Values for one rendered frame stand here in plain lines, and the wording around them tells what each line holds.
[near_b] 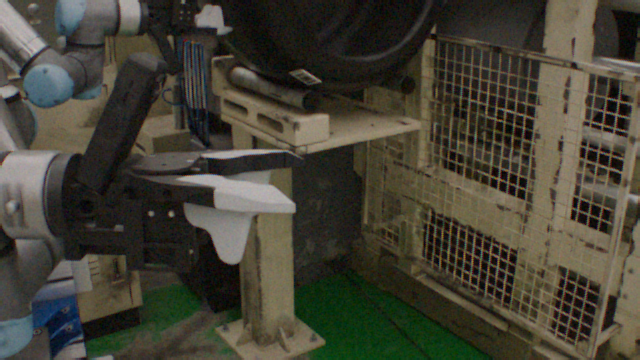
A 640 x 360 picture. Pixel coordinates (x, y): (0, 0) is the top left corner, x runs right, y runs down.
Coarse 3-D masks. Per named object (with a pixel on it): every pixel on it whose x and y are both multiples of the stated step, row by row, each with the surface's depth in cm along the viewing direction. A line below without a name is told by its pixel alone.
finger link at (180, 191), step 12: (144, 180) 47; (156, 180) 46; (168, 180) 46; (180, 180) 46; (156, 192) 46; (168, 192) 46; (180, 192) 45; (192, 192) 44; (204, 192) 44; (204, 204) 45
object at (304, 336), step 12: (228, 324) 215; (240, 324) 215; (300, 324) 215; (228, 336) 208; (300, 336) 209; (312, 336) 206; (240, 348) 202; (252, 348) 202; (264, 348) 201; (276, 348) 202; (300, 348) 202; (312, 348) 204
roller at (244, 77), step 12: (240, 72) 159; (252, 72) 157; (240, 84) 160; (252, 84) 154; (264, 84) 150; (276, 84) 146; (288, 84) 144; (276, 96) 146; (288, 96) 141; (300, 96) 138; (312, 96) 137; (312, 108) 138
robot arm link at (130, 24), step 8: (120, 0) 117; (128, 0) 118; (136, 0) 119; (128, 8) 117; (136, 8) 117; (128, 16) 117; (136, 16) 117; (120, 24) 123; (128, 24) 117; (136, 24) 118; (120, 32) 118; (128, 32) 119; (136, 32) 119
